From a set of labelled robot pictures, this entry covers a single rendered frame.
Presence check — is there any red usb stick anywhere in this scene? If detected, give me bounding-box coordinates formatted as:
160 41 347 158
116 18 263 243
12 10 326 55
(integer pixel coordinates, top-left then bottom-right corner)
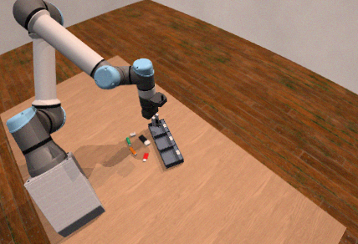
143 153 149 161

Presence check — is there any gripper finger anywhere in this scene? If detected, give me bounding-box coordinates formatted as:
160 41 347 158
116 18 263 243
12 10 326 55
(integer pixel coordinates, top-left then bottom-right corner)
154 113 160 124
151 116 156 127

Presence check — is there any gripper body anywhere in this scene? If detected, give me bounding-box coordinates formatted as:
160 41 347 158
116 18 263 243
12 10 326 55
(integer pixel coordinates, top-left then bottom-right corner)
137 85 167 119

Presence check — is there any grey three-compartment bin rack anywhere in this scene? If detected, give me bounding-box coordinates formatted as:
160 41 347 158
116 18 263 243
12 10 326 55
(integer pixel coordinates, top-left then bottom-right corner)
148 119 184 169

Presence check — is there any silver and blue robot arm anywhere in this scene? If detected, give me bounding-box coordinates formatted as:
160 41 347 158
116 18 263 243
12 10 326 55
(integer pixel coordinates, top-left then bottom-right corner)
6 0 155 178

